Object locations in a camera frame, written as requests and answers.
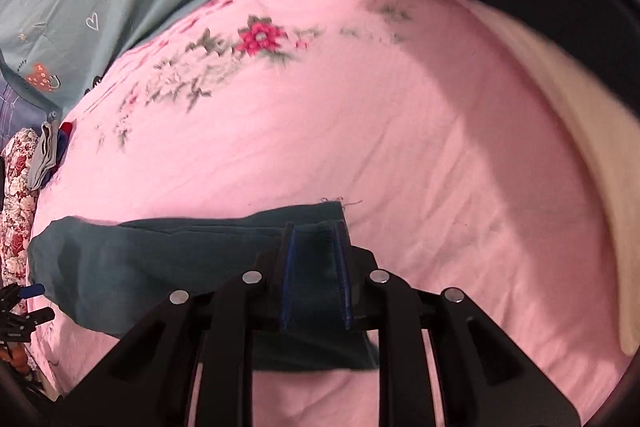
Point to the red floral cloth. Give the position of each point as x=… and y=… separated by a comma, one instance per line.
x=17, y=207

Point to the grey folded cloth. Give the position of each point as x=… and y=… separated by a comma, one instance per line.
x=44, y=157

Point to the red and blue cloth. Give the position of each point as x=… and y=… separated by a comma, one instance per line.
x=65, y=139

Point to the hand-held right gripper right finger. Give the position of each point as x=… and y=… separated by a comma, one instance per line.
x=345, y=292

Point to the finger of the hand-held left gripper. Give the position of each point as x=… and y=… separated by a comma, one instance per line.
x=31, y=291
x=40, y=316

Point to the dark teal pants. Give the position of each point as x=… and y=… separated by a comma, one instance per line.
x=150, y=267

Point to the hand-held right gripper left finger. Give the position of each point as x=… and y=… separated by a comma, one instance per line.
x=287, y=287

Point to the blue checked cloth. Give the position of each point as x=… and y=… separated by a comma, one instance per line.
x=11, y=107

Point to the pink floral bed sheet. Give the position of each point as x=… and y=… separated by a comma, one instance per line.
x=300, y=132

